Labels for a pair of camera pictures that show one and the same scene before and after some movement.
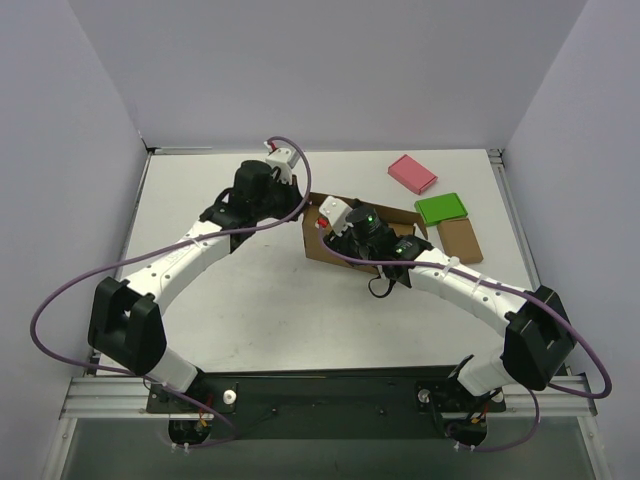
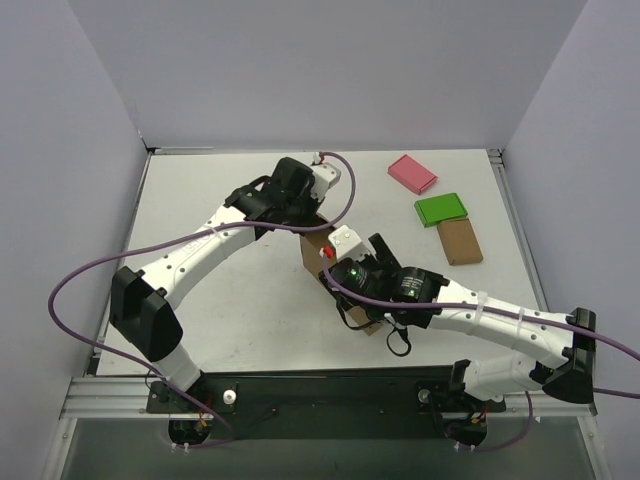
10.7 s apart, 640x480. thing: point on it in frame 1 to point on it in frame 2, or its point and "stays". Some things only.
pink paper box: (412, 174) stays
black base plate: (375, 402) stays
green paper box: (441, 208) stays
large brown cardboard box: (400, 221) to (313, 243)
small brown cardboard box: (458, 239) stays
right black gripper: (333, 240) to (379, 257)
